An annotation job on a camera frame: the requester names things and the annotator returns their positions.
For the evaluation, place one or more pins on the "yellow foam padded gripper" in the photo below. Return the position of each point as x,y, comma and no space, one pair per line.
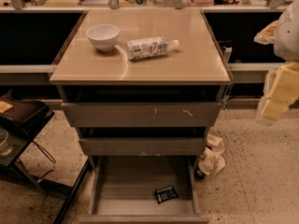
287,37

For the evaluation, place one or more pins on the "black rxbar blueberry wrapper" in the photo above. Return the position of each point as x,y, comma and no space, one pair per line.
166,194

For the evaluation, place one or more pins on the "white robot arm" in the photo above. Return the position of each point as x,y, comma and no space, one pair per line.
283,34

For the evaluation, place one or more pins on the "grey top drawer front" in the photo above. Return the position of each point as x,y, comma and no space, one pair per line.
116,115

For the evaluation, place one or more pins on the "grey drawer cabinet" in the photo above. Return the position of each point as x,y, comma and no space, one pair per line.
193,73

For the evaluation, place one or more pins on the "open grey bottom drawer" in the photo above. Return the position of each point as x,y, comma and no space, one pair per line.
124,191

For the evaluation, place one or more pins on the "grey middle drawer front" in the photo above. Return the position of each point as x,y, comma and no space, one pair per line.
142,146

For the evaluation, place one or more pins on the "small white spray bottle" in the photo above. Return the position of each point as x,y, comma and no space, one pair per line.
227,50

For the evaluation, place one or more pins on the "clear plastic water bottle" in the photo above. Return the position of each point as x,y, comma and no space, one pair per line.
150,47

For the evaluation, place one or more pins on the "white ceramic bowl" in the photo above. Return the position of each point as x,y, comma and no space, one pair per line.
103,36

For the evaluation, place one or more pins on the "black tray on cart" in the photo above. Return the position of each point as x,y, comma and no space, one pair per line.
15,112

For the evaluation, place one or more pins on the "black side cart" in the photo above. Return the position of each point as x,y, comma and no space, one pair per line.
13,170

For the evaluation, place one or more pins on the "clear glass jar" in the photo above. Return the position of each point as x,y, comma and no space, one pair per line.
5,145

